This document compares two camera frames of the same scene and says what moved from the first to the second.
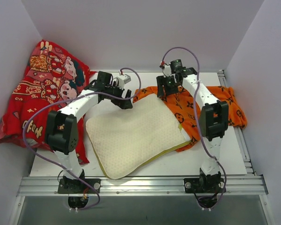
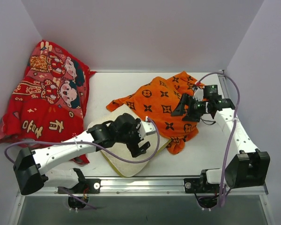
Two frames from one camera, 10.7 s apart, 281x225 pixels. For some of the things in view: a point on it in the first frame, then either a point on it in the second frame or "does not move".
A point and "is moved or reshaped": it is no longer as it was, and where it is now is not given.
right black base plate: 213,184 does not move
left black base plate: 72,186 does not move
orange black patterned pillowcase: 186,113 is moved or reshaped
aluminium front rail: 245,185 does not move
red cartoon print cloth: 51,76 does not move
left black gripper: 121,96 to 134,145
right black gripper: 165,86 to 186,109
